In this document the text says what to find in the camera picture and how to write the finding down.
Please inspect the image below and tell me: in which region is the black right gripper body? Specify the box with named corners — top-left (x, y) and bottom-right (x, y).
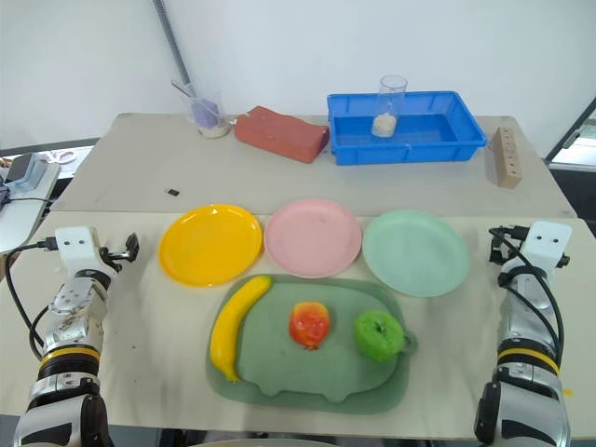
top-left (496, 224), bottom-right (531, 267)

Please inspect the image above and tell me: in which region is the green toy apple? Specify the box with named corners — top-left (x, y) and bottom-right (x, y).
top-left (353, 309), bottom-right (405, 364)

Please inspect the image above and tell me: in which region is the pink white round object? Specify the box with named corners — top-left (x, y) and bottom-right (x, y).
top-left (45, 149), bottom-right (79, 165)

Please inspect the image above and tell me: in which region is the blue plastic bin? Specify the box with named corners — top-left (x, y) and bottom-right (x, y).
top-left (326, 89), bottom-right (489, 167)

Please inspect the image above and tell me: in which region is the yellow plastic plate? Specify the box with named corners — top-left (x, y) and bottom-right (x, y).
top-left (158, 202), bottom-right (264, 288)

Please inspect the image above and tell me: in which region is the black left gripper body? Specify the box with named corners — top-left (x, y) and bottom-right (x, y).
top-left (96, 245), bottom-right (125, 276)

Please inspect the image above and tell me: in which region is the clear cup with sand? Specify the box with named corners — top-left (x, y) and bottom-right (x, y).
top-left (371, 74), bottom-right (409, 139)

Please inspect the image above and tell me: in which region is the dark window frame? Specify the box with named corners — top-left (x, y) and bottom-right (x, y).
top-left (543, 94), bottom-right (596, 169)

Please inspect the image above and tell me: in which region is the red orange toy peach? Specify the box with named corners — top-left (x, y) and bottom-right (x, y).
top-left (289, 301), bottom-right (332, 352)

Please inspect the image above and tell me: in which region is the black thin cable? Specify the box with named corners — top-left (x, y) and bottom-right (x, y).
top-left (0, 196), bottom-right (52, 216)

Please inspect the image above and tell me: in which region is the clear beaker with purple scoop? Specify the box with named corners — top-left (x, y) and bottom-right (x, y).
top-left (170, 79), bottom-right (233, 140)

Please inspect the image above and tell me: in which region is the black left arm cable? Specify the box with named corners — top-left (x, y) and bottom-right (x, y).
top-left (3, 237), bottom-right (60, 365)

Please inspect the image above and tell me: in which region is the green plastic plate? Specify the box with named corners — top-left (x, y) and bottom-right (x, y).
top-left (361, 210), bottom-right (470, 299)

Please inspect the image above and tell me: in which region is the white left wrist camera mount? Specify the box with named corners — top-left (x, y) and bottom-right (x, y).
top-left (54, 225), bottom-right (102, 272)

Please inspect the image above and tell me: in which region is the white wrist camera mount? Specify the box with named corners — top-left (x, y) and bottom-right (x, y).
top-left (54, 225), bottom-right (102, 272)
top-left (518, 220), bottom-right (574, 272)

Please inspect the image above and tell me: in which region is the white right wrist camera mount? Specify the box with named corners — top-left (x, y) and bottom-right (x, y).
top-left (518, 220), bottom-right (574, 272)

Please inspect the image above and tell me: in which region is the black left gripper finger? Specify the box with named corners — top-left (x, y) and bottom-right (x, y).
top-left (123, 232), bottom-right (142, 262)

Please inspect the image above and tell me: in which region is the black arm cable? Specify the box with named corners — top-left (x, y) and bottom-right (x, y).
top-left (496, 260), bottom-right (564, 370)
top-left (3, 237), bottom-right (60, 365)

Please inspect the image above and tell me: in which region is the red brick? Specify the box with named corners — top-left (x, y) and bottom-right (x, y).
top-left (233, 105), bottom-right (331, 165)

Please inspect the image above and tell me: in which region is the pink plastic plate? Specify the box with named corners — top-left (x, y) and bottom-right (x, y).
top-left (263, 197), bottom-right (363, 278)

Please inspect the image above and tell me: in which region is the dark green tray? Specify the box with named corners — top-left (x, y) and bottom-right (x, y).
top-left (205, 273), bottom-right (419, 416)

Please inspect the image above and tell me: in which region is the grey device on stand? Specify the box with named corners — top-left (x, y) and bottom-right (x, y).
top-left (0, 152), bottom-right (50, 193)

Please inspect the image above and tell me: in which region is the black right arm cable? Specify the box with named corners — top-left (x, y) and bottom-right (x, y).
top-left (496, 260), bottom-right (564, 370)

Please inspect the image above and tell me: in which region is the yellow toy banana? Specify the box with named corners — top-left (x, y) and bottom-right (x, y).
top-left (209, 275), bottom-right (274, 385)

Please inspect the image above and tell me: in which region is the wooden block with holes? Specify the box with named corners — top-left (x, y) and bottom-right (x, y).
top-left (483, 126), bottom-right (523, 190)

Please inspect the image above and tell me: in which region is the grey threaded metal rod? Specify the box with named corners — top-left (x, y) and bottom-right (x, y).
top-left (152, 0), bottom-right (197, 97)

